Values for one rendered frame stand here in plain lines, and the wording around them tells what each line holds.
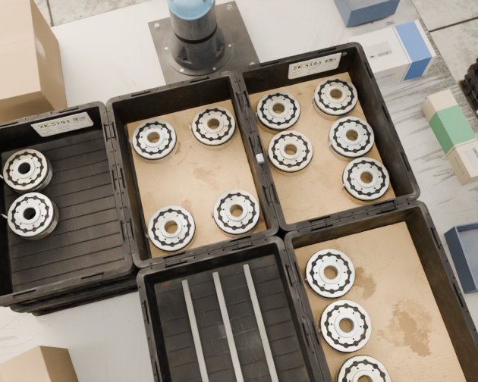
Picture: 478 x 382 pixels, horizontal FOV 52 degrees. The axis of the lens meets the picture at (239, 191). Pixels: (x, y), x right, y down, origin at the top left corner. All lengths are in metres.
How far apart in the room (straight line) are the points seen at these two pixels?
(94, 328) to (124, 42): 0.80
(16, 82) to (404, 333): 1.04
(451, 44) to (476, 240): 1.34
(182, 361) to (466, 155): 0.83
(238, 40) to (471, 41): 1.37
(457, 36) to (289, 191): 1.57
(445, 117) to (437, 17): 1.25
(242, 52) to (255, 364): 0.81
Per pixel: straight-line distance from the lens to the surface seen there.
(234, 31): 1.45
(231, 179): 1.14
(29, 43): 1.35
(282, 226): 1.00
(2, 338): 1.33
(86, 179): 1.20
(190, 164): 1.16
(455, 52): 2.48
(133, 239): 1.03
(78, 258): 1.15
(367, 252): 1.11
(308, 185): 1.13
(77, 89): 1.48
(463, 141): 1.35
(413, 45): 1.42
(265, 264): 1.08
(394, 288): 1.11
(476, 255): 1.32
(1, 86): 1.31
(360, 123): 1.18
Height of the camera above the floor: 1.89
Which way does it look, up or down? 70 degrees down
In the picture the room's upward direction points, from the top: 6 degrees counter-clockwise
